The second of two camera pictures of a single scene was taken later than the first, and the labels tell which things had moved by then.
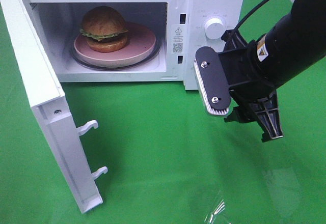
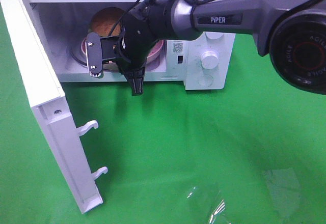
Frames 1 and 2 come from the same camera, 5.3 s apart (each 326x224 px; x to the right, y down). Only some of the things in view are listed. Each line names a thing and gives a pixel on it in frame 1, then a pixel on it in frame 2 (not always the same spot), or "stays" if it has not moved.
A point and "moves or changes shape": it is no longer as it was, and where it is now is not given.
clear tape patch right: (284, 190) stays
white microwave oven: (130, 30) stays
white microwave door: (62, 137) stays
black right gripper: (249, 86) → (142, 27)
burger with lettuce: (104, 28) moves or changes shape
